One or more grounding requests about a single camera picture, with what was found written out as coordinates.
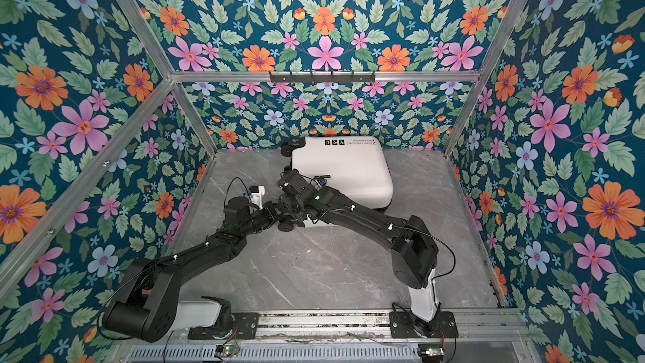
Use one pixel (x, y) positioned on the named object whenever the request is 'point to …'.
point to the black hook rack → (321, 78)
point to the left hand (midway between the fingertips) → (292, 202)
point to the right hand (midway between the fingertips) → (282, 198)
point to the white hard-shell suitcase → (357, 166)
